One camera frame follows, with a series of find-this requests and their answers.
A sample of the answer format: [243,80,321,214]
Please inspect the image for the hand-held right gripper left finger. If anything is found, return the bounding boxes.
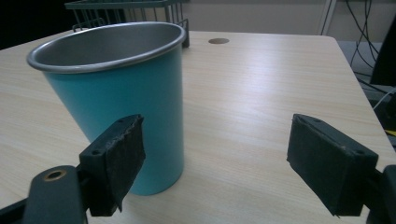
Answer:
[78,113,147,217]

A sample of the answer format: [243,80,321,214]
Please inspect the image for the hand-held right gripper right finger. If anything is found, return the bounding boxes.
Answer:
[286,113,380,217]

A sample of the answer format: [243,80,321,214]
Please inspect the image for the blue metal cup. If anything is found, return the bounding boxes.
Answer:
[26,21,188,197]

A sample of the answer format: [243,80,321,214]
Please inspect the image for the white metal stand leg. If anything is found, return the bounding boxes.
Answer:
[317,0,338,36]

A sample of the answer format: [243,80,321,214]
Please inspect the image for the round brown table cap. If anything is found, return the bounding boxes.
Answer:
[207,37,231,45]

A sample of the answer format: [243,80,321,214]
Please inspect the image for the white cable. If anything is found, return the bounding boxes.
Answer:
[373,87,396,110]

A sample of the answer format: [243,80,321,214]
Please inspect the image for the black cables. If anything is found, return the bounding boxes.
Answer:
[345,0,394,94]

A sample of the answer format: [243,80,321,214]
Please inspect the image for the dark wire basket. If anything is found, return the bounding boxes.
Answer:
[64,0,191,49]

